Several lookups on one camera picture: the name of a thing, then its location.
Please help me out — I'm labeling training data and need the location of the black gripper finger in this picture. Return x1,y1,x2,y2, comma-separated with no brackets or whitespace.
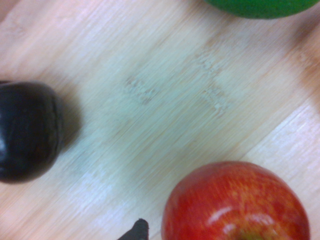
116,218,150,240

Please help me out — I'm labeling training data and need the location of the red apple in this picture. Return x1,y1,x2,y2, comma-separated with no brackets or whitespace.
161,161,312,240

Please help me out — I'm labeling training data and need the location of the light wooden tray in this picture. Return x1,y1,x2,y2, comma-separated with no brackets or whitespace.
0,0,320,240

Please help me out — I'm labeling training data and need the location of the black plum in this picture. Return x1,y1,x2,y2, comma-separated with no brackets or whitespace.
0,80,65,185

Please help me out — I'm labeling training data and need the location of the green lime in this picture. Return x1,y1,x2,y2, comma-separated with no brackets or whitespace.
202,0,320,20

